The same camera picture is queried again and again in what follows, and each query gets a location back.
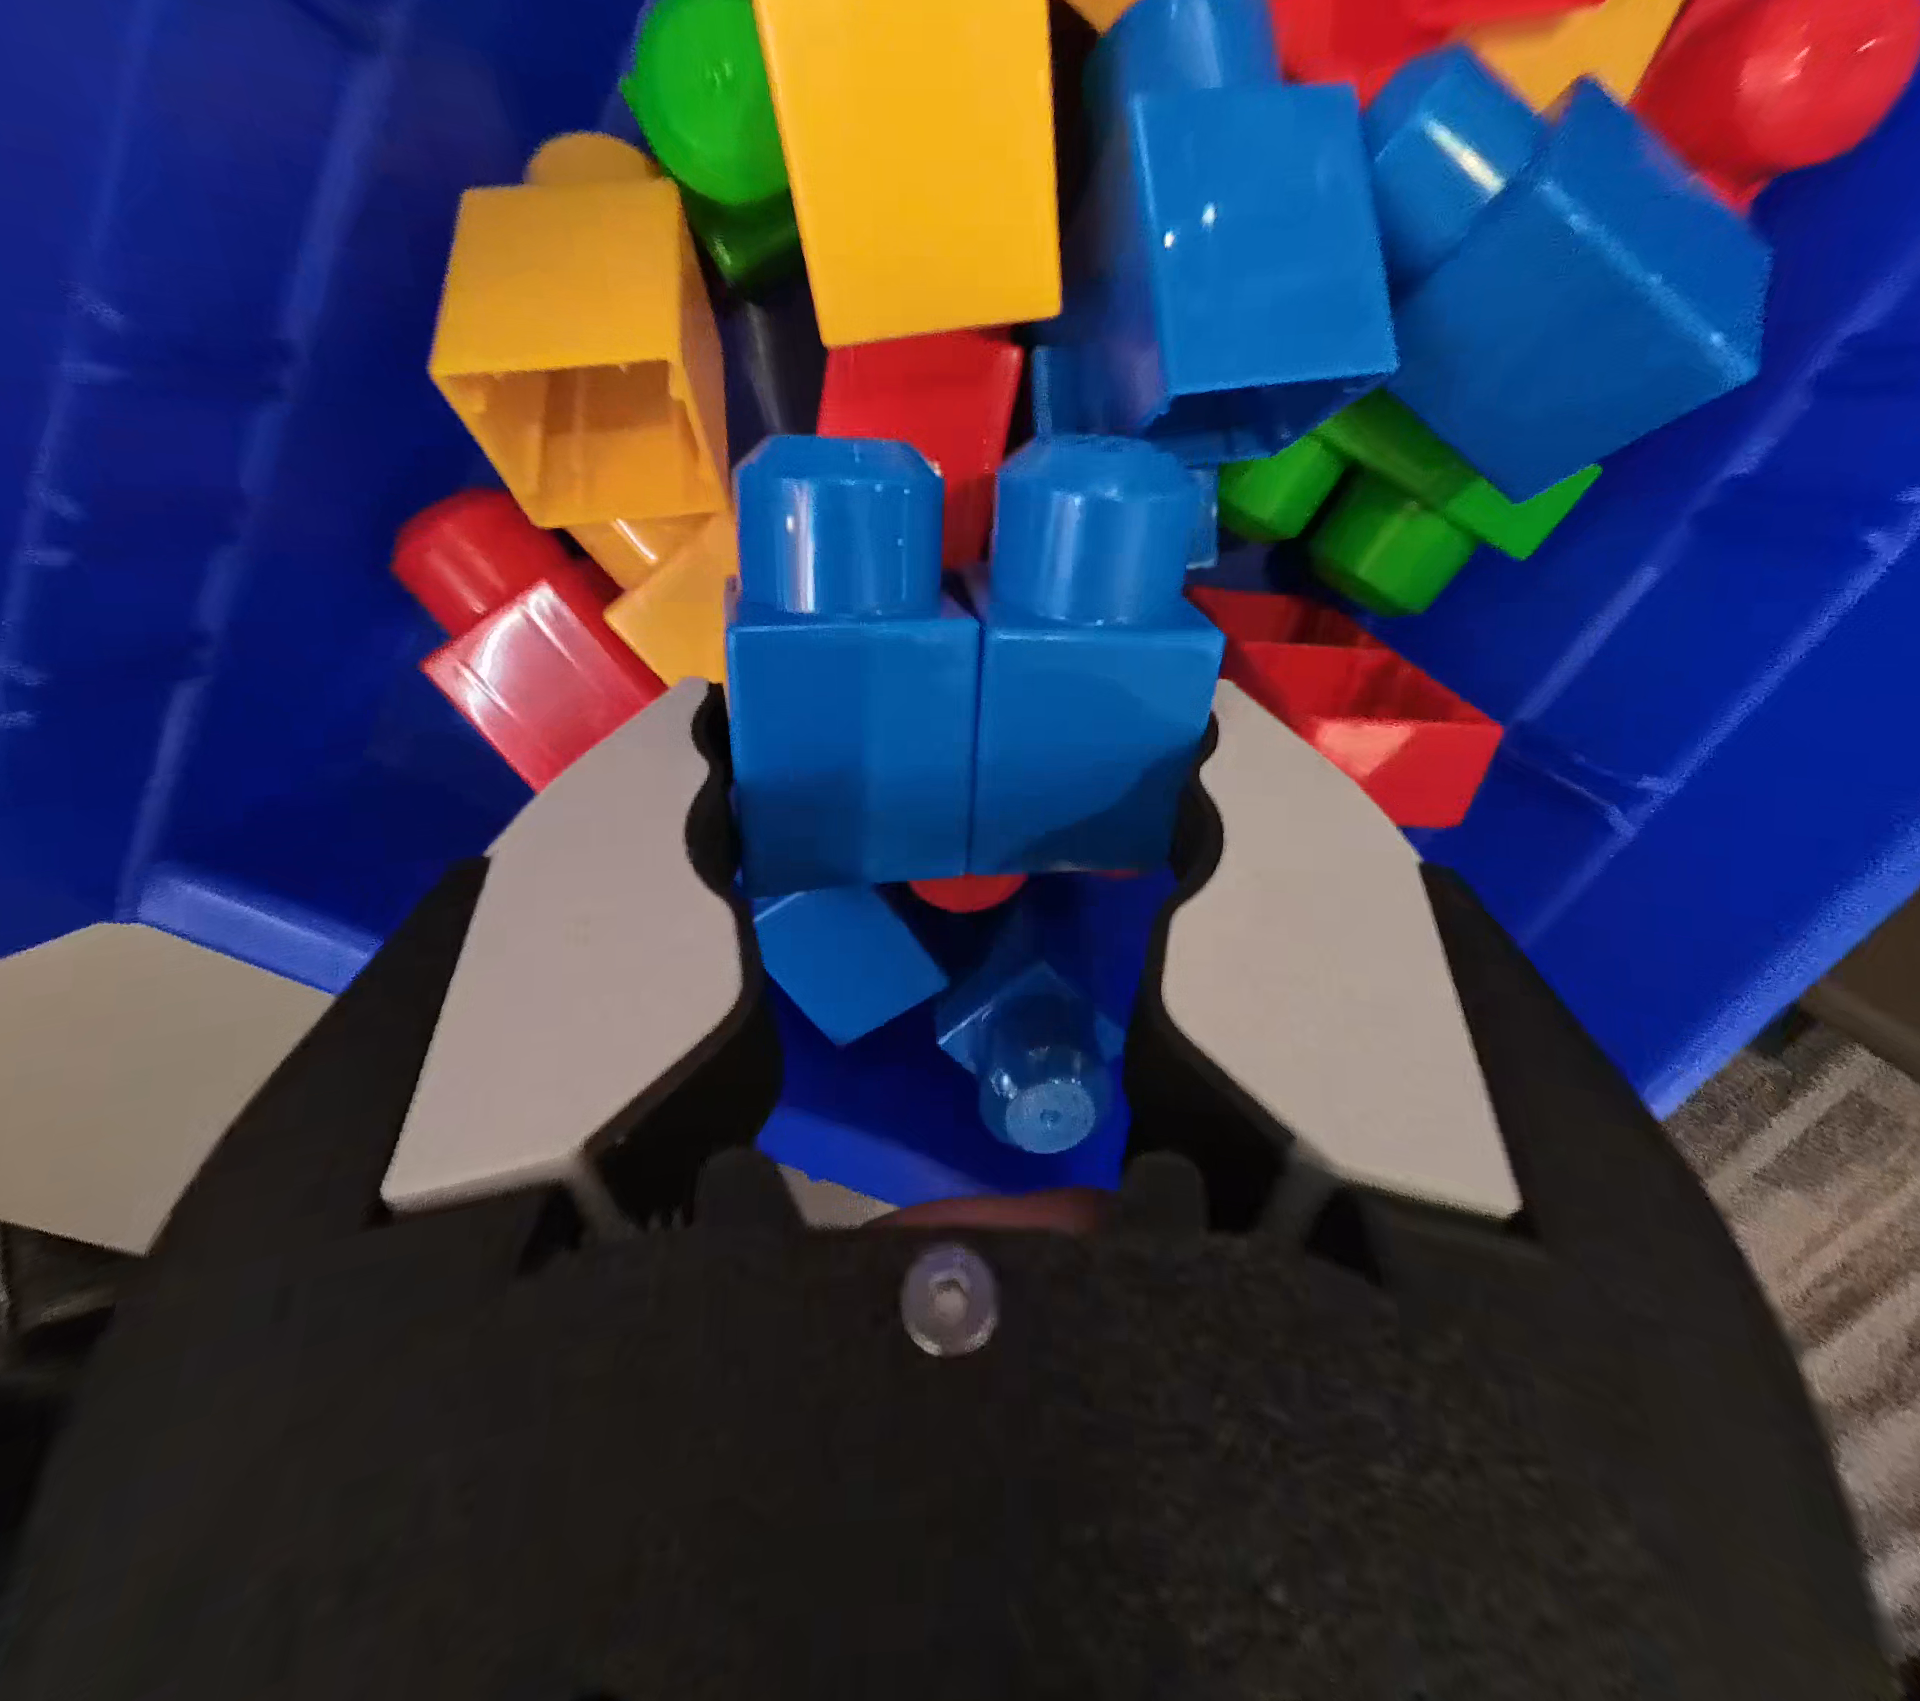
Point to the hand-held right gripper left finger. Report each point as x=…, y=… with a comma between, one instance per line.
x=585, y=982

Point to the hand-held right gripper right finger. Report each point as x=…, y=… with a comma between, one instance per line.
x=1320, y=982

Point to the blue one-stud block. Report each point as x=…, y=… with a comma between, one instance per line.
x=854, y=741
x=1095, y=728

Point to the blue plastic bin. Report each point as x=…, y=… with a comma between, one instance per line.
x=224, y=381

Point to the pile of colourful toy blocks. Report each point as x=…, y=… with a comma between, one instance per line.
x=900, y=127

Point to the person's right hand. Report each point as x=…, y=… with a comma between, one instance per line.
x=1021, y=1213

